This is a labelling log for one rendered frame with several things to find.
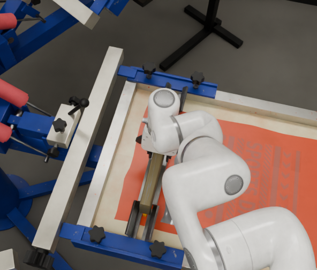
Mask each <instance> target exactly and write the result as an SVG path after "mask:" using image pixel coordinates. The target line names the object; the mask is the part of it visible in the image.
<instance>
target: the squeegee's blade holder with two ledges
mask: <svg viewBox="0 0 317 270"><path fill-rule="evenodd" d="M152 156H153V153H152ZM166 157H167V156H166V155H165V156H164V160H163V164H162V168H161V172H160V176H159V179H158V183H157V187H156V191H155V196H154V200H153V204H152V205H153V206H156V205H157V203H158V199H159V195H160V191H161V187H162V177H163V174H164V172H165V170H166V167H167V162H166ZM151 160H152V157H151V158H150V159H149V161H148V165H147V168H146V172H145V176H144V180H143V183H142V186H141V190H140V194H139V198H138V202H140V200H141V196H142V192H143V190H144V186H145V182H146V178H147V174H148V170H149V166H150V163H151Z"/></svg>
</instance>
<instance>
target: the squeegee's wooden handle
mask: <svg viewBox="0 0 317 270"><path fill-rule="evenodd" d="M164 156H165V155H163V154H159V153H154V152H153V156H152V160H151V163H150V166H149V170H148V174H147V178H146V182H145V186H144V190H143V192H142V196H141V200H140V204H139V207H140V213H144V214H148V215H150V212H151V209H152V204H153V200H154V196H155V191H156V187H157V183H158V180H159V176H160V172H161V168H162V164H163V160H164Z"/></svg>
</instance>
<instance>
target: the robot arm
mask: <svg viewBox="0 0 317 270"><path fill-rule="evenodd" d="M179 107H180V100H179V97H178V95H177V94H176V92H174V91H173V90H171V89H168V88H159V89H157V90H155V91H153V92H152V94H151V95H150V96H149V99H148V117H147V118H143V119H142V123H145V124H146V125H145V127H144V130H143V133H142V135H140V136H138V137H136V140H135V141H136V142H137V143H139V144H141V147H142V148H143V149H144V150H146V151H147V154H149V158H151V157H152V153H153V152H154V153H159V154H163V155H166V156H167V157H166V162H168V161H169V159H171V157H172V156H175V155H176V154H177V157H178V162H179V164H176V165H174V166H172V167H169V168H168V169H167V170H166V171H165V172H164V174H163V177H162V189H163V194H164V198H165V202H166V204H167V207H168V210H169V213H170V216H171V218H172V221H173V223H174V226H175V228H176V232H177V234H178V237H179V239H180V242H181V244H182V247H183V250H184V253H185V255H186V259H187V263H188V264H189V266H190V269H191V270H261V269H263V268H266V267H269V270H316V264H315V257H314V252H313V248H312V245H311V241H310V239H309V236H308V234H307V232H306V230H305V228H304V227H303V225H302V224H301V222H300V221H299V219H298V218H297V217H296V216H295V215H294V214H293V213H292V212H291V211H289V210H288V209H286V208H283V207H265V208H261V209H257V210H254V211H251V212H248V213H245V214H242V215H239V216H236V217H233V218H231V219H229V220H226V221H223V222H220V223H218V224H215V225H212V226H210V227H207V228H202V226H201V224H200V222H199V219H198V216H197V212H200V211H203V210H205V209H208V208H211V207H214V206H217V205H220V204H223V203H226V202H228V201H231V200H233V199H236V198H237V197H239V196H240V195H242V194H243V193H244V192H245V191H246V189H247V188H248V186H249V184H250V181H251V173H250V169H249V167H248V165H247V164H246V162H245V161H244V160H243V159H242V158H241V157H240V156H238V155H237V154H236V153H234V152H233V151H231V150H230V149H228V148H227V147H225V146H224V145H223V133H222V129H221V127H220V125H219V123H218V121H217V119H216V118H215V117H214V116H213V115H211V114H209V113H208V112H206V111H203V110H195V111H191V112H187V113H184V114H181V115H178V114H179Z"/></svg>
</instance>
